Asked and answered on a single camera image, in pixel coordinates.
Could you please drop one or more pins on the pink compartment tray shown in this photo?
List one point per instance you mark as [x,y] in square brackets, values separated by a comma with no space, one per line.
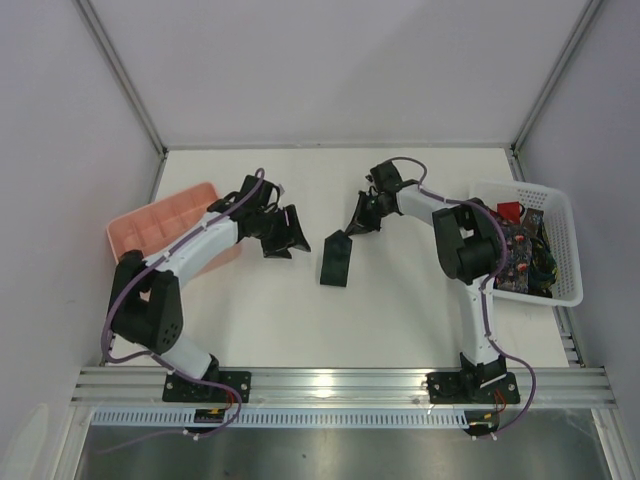
[153,227]

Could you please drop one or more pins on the white plastic basket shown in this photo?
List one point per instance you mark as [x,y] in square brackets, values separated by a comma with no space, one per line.
[559,235]

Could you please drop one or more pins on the red tie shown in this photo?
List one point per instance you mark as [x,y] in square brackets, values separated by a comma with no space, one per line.
[511,211]

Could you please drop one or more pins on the white slotted cable duct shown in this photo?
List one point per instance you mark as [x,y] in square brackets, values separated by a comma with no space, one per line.
[417,418]

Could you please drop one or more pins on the dark green tie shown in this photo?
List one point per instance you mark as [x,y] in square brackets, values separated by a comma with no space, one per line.
[336,258]

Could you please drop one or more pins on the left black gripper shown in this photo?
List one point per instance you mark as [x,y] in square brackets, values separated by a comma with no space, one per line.
[279,228]

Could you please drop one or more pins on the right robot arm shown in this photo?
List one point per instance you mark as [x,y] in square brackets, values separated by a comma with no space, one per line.
[470,249]

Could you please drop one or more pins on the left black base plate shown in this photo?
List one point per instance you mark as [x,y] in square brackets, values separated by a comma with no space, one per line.
[178,390]

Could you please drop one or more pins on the floral navy tie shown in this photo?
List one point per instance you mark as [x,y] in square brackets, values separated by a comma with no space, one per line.
[514,277]

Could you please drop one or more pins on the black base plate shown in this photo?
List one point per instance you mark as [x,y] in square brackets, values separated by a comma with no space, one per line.
[178,390]
[454,387]

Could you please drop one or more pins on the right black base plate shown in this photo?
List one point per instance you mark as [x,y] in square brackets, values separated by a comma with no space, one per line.
[454,387]

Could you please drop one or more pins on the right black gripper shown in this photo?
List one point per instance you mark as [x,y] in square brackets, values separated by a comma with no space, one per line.
[364,214]

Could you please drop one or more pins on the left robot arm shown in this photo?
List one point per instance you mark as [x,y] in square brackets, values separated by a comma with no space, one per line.
[145,305]

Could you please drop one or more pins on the brown patterned tie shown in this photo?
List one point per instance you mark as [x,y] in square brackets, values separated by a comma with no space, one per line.
[533,223]

